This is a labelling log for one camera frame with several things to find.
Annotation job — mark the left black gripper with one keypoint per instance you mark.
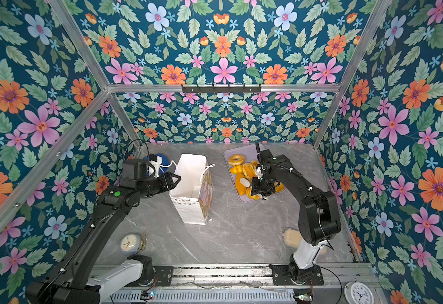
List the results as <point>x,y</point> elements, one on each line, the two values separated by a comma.
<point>167,181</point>

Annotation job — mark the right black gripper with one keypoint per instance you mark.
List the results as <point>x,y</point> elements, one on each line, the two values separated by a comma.
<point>256,189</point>

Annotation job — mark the orange oval fake bread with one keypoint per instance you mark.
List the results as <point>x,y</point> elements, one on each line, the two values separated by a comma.
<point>241,184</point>

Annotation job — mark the white paper gift bag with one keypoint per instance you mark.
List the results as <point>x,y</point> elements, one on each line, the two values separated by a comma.
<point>193,195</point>

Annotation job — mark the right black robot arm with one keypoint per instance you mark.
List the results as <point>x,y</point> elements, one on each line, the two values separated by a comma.
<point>318,220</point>

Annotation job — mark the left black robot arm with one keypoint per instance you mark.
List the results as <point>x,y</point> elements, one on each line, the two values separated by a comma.
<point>70,281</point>

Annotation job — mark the small striped fake bun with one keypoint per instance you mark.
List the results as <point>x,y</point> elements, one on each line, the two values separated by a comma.
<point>251,196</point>

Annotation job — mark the round fake bun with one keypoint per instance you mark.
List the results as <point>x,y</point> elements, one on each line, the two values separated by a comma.
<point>279,187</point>

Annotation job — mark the small yellow fake bread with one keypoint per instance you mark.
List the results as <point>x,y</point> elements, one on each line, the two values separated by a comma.
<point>238,169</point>

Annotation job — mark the blue cap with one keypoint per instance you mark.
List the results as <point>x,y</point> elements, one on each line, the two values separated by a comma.
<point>162,163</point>

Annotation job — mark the lavender plastic tray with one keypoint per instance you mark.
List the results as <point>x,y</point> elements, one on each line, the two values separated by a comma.
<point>249,152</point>

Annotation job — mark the beige oval sponge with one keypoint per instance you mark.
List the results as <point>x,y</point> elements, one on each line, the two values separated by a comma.
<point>294,239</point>

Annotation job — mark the small gold alarm clock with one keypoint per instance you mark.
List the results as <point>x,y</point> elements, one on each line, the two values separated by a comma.
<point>133,243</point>

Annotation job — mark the white analog clock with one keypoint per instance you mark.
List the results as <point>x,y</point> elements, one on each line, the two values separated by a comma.
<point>358,293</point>

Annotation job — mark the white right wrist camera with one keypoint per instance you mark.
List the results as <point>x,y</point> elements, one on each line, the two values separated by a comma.
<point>259,172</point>

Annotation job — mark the fake bagel ring bread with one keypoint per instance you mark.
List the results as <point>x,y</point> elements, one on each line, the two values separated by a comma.
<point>236,160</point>

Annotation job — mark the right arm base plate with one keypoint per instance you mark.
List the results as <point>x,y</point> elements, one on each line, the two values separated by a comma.
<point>291,275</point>

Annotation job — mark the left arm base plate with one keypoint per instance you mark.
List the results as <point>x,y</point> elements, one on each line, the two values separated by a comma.
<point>160,276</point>

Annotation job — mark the black hook rail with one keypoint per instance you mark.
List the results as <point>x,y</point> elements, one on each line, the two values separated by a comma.
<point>215,89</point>

